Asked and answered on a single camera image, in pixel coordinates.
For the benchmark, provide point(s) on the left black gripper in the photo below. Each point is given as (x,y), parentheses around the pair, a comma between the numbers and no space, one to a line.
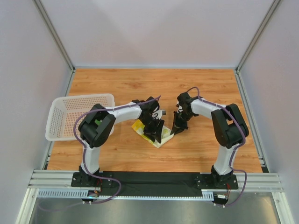
(151,124)

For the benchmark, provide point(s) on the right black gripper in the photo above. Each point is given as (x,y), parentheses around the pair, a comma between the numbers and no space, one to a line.
(180,119)

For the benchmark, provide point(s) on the lime yellow towel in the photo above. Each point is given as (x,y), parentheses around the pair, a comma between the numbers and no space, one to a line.
(138,127)

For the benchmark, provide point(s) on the green dinosaur pattern towel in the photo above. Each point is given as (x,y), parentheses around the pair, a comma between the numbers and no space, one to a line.
(98,122)

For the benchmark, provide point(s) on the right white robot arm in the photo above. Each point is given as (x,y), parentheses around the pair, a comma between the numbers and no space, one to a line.
(230,130)

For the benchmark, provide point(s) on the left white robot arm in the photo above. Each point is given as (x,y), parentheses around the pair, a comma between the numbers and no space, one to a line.
(96,125)

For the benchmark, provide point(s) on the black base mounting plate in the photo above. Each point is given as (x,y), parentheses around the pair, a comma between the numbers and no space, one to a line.
(152,184)

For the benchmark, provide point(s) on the white perforated plastic basket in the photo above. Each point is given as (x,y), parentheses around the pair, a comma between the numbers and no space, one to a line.
(65,111)

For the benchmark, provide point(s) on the aluminium front rail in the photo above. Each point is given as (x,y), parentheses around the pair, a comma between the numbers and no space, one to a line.
(61,179)

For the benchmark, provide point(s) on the right aluminium frame post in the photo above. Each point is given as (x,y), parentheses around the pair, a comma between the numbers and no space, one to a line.
(264,23)

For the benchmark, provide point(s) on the aluminium frame post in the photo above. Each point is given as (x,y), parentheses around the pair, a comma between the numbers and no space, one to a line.
(264,23)
(44,15)

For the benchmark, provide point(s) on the left aluminium frame post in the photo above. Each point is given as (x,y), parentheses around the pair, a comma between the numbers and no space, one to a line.
(44,15)

